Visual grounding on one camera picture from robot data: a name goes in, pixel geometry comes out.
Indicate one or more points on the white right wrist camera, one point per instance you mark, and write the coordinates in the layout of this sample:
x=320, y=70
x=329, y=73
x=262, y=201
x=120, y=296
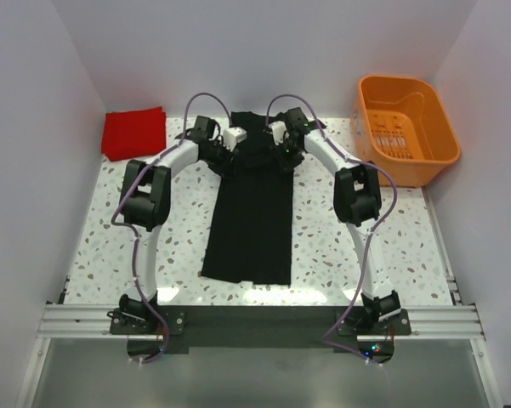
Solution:
x=278, y=130

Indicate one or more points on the aluminium front rail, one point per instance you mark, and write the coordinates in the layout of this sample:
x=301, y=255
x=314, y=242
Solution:
x=424, y=322

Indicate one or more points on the aluminium right side rail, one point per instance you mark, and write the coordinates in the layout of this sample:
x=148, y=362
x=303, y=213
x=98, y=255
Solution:
x=451, y=280

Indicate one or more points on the orange plastic basket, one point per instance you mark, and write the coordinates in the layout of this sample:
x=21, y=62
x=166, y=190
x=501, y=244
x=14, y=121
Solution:
x=400, y=124

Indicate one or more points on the aluminium rail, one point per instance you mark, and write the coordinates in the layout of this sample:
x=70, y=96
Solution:
x=451, y=280
x=424, y=322

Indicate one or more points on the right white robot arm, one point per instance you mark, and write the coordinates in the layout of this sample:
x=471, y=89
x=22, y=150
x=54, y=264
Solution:
x=357, y=202

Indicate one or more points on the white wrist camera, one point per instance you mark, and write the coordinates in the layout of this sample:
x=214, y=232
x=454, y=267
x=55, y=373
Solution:
x=232, y=136
x=278, y=130

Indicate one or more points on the folded red t-shirt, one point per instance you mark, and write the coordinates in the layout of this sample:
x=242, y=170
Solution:
x=134, y=133

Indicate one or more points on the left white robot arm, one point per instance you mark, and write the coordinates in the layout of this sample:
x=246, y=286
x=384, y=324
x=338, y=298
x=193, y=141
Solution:
x=145, y=204

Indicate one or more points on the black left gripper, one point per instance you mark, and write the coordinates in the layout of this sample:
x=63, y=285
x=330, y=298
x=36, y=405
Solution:
x=228, y=161

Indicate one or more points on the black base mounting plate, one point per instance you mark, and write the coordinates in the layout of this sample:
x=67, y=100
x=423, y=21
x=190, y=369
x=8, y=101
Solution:
x=163, y=342

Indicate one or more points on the black t-shirt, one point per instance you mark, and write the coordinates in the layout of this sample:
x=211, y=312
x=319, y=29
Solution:
x=250, y=237

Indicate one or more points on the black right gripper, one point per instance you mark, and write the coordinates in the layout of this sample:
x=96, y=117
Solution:
x=286, y=159

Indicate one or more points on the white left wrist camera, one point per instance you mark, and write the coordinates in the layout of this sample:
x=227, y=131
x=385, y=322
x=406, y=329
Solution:
x=232, y=136

